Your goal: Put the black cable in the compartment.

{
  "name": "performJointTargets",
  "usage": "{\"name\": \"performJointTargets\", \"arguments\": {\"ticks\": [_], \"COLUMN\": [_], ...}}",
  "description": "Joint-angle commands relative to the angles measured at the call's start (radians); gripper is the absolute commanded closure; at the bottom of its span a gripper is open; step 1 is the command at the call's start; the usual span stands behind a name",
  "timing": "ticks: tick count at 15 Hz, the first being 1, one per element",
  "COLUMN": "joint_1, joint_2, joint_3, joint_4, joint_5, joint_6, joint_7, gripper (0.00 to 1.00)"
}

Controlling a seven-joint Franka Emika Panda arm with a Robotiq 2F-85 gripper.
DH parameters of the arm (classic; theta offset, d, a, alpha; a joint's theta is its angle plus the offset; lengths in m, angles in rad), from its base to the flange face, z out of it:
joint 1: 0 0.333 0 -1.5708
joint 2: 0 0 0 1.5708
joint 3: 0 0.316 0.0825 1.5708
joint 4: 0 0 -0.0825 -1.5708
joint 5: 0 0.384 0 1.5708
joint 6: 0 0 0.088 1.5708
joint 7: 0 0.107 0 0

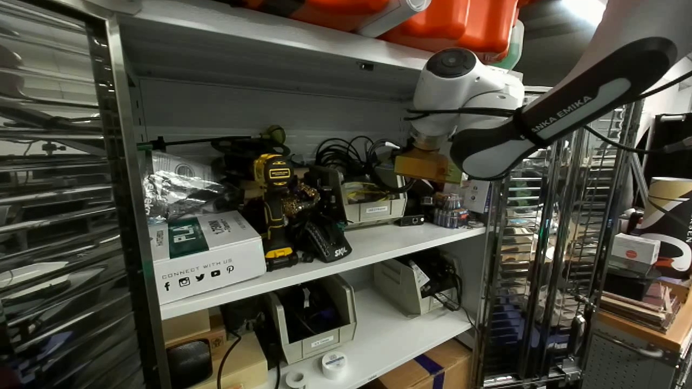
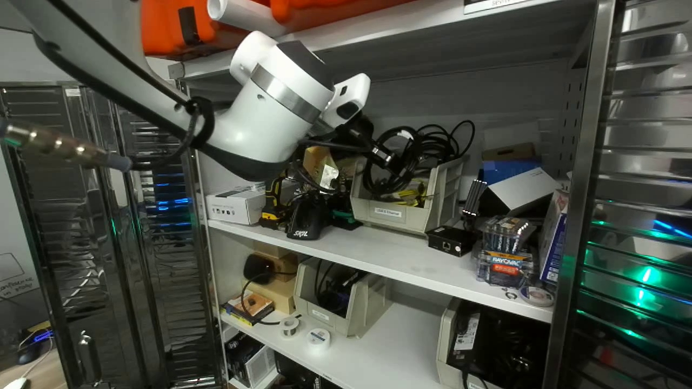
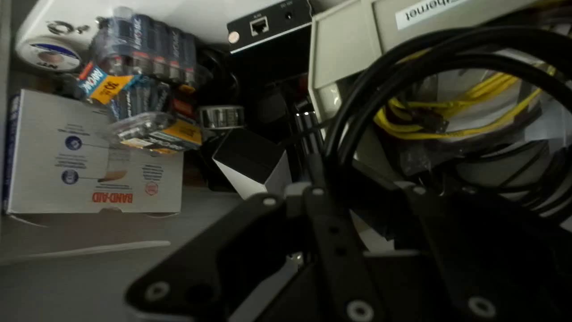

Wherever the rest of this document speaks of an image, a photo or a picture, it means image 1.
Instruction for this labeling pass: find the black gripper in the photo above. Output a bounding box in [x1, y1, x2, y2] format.
[404, 177, 447, 218]

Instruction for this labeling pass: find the small battery pack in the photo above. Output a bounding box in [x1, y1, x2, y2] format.
[430, 191, 469, 231]

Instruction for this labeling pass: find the white card package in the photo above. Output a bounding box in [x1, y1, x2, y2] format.
[455, 177, 493, 215]

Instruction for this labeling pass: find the white storage bin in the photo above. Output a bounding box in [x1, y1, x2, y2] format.
[370, 253, 436, 318]

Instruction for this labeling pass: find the black battery charger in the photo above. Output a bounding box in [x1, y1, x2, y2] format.
[295, 215, 354, 265]

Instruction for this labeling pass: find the grey metal shelf unit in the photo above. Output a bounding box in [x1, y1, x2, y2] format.
[49, 0, 523, 389]

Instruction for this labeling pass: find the grey storage bin with dark parts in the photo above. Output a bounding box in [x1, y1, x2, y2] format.
[266, 274, 359, 366]

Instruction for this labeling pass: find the cardboard box with blue tape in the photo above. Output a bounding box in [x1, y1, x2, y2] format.
[374, 337, 480, 389]

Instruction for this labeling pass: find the large orange plastic case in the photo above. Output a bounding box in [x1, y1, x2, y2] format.
[380, 0, 524, 64]

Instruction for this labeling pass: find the orange case with grey edge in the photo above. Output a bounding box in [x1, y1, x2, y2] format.
[240, 0, 431, 39]

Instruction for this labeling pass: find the green black clamp tool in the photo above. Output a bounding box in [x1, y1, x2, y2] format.
[136, 123, 291, 159]

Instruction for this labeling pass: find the white red tape dispenser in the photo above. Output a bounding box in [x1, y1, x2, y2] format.
[609, 229, 692, 274]

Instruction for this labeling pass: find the white box with green label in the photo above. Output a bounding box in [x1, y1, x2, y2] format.
[144, 209, 268, 307]

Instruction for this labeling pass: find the beige tape roll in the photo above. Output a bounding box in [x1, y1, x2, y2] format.
[638, 175, 692, 231]

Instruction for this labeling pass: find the silver plastic bag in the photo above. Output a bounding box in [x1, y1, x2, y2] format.
[140, 149, 226, 223]

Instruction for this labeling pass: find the plain cardboard box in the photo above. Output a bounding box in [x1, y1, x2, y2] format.
[159, 309, 270, 389]

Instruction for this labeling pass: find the wooden table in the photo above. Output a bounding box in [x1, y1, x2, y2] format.
[595, 276, 692, 363]

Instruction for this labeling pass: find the black round object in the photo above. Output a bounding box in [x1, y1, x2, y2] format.
[164, 337, 216, 389]

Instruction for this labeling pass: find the yellow wrist camera mount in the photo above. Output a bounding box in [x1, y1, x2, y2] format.
[391, 145, 452, 186]

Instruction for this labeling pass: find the grey storage bin with cables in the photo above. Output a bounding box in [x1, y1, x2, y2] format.
[331, 165, 410, 227]

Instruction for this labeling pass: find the black cable bundle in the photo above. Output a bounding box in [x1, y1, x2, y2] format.
[314, 134, 396, 180]

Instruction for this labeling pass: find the chrome wire cart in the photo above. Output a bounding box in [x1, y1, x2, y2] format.
[480, 84, 655, 389]

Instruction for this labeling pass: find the yellow black cordless drill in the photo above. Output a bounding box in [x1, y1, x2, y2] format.
[245, 150, 322, 271]

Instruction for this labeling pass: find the chrome wire rack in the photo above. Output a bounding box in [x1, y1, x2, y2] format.
[0, 0, 147, 389]

